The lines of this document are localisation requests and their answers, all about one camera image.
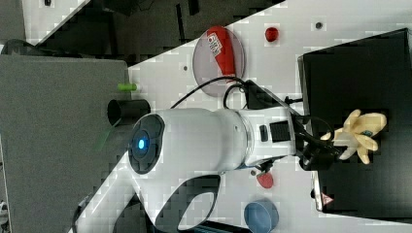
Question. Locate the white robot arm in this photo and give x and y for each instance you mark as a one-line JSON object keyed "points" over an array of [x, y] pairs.
{"points": [[176, 157]]}

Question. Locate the grey round plate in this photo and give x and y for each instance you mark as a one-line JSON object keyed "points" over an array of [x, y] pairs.
{"points": [[204, 65]]}

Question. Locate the black cylinder cup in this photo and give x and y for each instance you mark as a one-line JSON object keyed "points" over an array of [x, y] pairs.
{"points": [[125, 112]]}

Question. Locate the blue cup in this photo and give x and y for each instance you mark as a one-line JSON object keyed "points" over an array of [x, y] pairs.
{"points": [[261, 216]]}

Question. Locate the red ketchup bottle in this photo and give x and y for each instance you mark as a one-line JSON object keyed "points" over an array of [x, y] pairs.
{"points": [[221, 47]]}

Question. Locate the red toy strawberry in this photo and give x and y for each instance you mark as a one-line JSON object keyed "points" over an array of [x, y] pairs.
{"points": [[265, 180]]}

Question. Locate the green cylinder toy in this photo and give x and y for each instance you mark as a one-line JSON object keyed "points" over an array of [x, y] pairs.
{"points": [[127, 87]]}

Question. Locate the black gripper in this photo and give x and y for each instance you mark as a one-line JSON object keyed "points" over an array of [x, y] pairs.
{"points": [[314, 153]]}

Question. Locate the red toy tomato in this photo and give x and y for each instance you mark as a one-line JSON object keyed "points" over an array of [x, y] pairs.
{"points": [[271, 34]]}

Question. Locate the peeled yellow toy banana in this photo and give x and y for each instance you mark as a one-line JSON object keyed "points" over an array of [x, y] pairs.
{"points": [[357, 133]]}

